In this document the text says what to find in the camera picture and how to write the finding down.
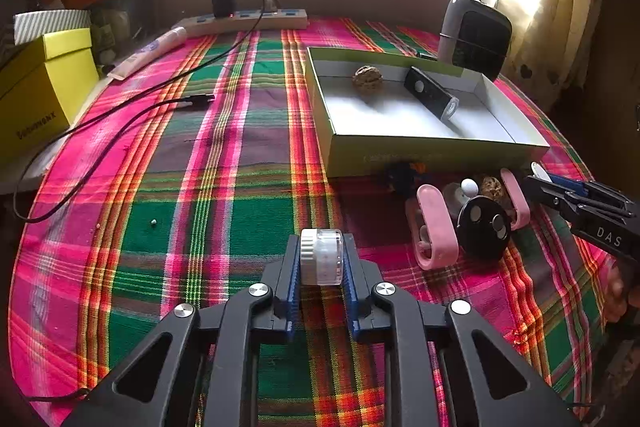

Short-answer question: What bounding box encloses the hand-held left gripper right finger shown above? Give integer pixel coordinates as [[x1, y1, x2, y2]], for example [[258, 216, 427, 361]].
[[341, 234, 581, 427]]

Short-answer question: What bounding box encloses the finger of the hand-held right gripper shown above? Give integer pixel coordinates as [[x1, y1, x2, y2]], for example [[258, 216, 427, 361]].
[[522, 176, 627, 229], [550, 176, 636, 212]]

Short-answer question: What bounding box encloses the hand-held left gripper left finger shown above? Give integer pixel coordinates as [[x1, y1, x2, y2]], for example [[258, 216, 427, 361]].
[[60, 234, 303, 427]]

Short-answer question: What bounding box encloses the clear jar with white lid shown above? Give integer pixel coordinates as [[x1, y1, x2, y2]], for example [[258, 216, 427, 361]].
[[298, 228, 345, 286]]

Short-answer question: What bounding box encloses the black round disc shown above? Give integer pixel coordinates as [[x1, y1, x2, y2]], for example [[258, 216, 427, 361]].
[[457, 196, 512, 260]]

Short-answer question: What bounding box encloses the pink oblong case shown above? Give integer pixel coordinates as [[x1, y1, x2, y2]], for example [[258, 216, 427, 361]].
[[406, 184, 459, 271]]

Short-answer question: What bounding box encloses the green and white cardboard box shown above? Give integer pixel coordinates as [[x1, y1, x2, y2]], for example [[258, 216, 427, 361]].
[[304, 47, 551, 178]]

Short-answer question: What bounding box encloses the blue braided cord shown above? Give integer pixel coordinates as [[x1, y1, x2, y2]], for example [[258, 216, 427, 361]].
[[385, 161, 426, 194]]

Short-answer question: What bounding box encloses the black rectangular device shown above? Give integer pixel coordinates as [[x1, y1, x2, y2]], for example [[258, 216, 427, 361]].
[[404, 67, 460, 122]]

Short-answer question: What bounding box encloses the person's right hand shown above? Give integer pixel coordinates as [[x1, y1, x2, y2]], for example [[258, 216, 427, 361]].
[[610, 257, 640, 323]]

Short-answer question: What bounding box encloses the walnut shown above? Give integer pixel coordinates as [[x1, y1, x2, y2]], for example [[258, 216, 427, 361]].
[[480, 176, 503, 200], [352, 65, 384, 92]]

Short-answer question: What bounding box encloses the grey space heater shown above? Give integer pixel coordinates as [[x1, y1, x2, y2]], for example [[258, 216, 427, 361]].
[[437, 0, 513, 82]]

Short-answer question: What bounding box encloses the white power strip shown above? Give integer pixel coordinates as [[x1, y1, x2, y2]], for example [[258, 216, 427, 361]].
[[172, 8, 308, 32]]

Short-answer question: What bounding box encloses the white cream tube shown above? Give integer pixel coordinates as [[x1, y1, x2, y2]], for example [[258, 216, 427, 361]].
[[107, 27, 188, 82]]

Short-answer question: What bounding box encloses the yellow cardboard box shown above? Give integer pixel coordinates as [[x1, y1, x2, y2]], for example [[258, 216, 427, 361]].
[[0, 28, 98, 168]]

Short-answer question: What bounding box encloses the striped white box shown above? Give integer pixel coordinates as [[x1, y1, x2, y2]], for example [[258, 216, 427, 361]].
[[13, 9, 92, 45]]

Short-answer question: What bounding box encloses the black charging cable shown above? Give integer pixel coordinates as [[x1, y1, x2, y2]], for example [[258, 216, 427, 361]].
[[12, 0, 264, 224]]

